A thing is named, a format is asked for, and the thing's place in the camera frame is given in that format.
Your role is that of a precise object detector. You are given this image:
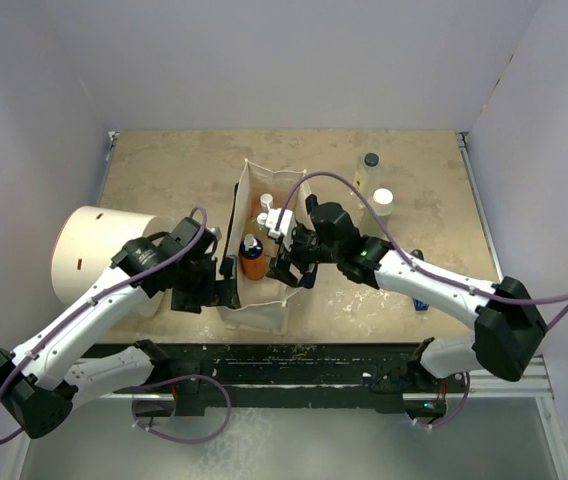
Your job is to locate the white cylindrical paper roll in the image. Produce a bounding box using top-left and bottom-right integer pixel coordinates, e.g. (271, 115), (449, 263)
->
(51, 206), (169, 306)

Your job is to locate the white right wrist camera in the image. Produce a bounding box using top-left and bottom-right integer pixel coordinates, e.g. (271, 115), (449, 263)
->
(265, 208), (295, 240)

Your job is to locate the pink liquid pump bottle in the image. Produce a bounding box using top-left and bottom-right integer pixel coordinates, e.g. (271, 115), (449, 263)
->
(250, 193), (275, 218)

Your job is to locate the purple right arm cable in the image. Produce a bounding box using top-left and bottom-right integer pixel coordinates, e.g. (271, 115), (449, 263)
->
(271, 171), (568, 334)

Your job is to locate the cream canvas tote bag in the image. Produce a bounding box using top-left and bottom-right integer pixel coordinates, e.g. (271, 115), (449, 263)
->
(218, 160), (311, 335)

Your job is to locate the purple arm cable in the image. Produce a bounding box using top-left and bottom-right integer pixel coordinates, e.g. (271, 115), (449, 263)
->
(0, 205), (209, 446)
(271, 171), (568, 334)

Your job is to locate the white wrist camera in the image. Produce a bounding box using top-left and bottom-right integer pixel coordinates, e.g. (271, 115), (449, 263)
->
(207, 227), (222, 241)
(265, 208), (295, 240)

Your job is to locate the amber liquid pump bottle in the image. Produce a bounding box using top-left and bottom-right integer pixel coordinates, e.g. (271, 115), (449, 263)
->
(245, 212), (278, 258)

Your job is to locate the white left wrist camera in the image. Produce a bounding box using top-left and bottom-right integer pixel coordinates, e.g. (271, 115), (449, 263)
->
(207, 227), (222, 241)

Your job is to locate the blue black clamp tool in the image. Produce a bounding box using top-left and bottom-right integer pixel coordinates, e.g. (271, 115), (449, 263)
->
(408, 248), (430, 312)

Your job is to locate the orange navy pump bottle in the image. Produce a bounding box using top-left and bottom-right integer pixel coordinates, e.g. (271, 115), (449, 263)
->
(239, 234), (268, 281)

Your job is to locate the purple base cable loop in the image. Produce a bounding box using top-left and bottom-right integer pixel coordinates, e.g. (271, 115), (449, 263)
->
(130, 374), (232, 444)

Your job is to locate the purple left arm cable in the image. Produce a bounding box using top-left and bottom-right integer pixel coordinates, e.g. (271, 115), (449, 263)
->
(0, 205), (209, 446)

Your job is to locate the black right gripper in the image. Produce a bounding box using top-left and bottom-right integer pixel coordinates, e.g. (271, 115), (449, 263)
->
(266, 224), (342, 287)

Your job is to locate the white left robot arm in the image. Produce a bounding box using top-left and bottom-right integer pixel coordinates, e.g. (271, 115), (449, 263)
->
(0, 216), (239, 445)

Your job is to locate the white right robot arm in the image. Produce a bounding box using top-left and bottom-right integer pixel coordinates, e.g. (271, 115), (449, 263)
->
(264, 202), (548, 391)

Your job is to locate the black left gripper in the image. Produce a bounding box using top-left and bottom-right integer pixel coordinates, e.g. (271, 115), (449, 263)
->
(172, 254), (239, 313)

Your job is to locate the clear bottle grey cap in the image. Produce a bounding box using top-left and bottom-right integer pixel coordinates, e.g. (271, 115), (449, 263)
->
(353, 152), (384, 199)

